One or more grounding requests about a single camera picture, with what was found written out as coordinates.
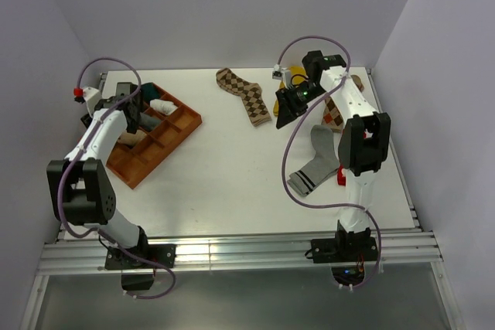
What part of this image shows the black box under rail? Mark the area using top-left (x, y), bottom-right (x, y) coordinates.
top-left (121, 274), bottom-right (155, 291)

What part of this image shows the grey sock with black stripes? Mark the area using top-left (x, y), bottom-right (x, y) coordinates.
top-left (287, 125), bottom-right (340, 197)

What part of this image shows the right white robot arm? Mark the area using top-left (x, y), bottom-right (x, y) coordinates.
top-left (275, 50), bottom-right (391, 263)

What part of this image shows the orange argyle sock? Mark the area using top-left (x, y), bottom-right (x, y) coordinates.
top-left (321, 97), bottom-right (343, 133)

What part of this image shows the grey rolled sock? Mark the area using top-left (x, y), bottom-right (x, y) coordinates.
top-left (140, 113), bottom-right (162, 132)

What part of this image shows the white rolled sock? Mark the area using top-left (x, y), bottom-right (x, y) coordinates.
top-left (149, 99), bottom-right (178, 116)

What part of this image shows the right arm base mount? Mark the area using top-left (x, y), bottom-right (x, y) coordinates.
top-left (306, 237), bottom-right (380, 264)

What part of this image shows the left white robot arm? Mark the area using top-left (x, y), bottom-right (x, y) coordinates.
top-left (46, 82), bottom-right (151, 267)

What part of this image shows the beige pink rolled sock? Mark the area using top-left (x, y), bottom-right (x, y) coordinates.
top-left (118, 130), bottom-right (147, 148)

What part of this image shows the purple cable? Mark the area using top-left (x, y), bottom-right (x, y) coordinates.
top-left (278, 35), bottom-right (384, 292)
top-left (56, 57), bottom-right (177, 301)

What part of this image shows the yellow sock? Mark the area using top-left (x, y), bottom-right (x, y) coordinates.
top-left (272, 65), bottom-right (308, 120)

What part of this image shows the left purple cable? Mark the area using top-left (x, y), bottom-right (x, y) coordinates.
top-left (56, 57), bottom-right (177, 301)

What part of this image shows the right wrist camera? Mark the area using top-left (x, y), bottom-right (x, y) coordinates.
top-left (271, 64), bottom-right (292, 84)

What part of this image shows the red sock with white print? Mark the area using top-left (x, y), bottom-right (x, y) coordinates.
top-left (337, 165), bottom-right (347, 186)

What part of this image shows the orange compartment tray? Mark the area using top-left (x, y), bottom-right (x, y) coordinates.
top-left (107, 84), bottom-right (202, 189)

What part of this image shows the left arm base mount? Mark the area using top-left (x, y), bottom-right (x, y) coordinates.
top-left (104, 243), bottom-right (176, 270)

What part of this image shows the dark green rolled sock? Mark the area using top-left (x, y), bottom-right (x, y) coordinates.
top-left (141, 83), bottom-right (162, 104)

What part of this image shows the brown argyle sock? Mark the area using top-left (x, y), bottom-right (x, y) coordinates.
top-left (216, 68), bottom-right (271, 127)

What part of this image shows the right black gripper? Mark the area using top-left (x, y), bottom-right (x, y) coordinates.
top-left (275, 81), bottom-right (326, 129)

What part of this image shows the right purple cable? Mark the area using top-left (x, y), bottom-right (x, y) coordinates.
top-left (278, 35), bottom-right (384, 292)

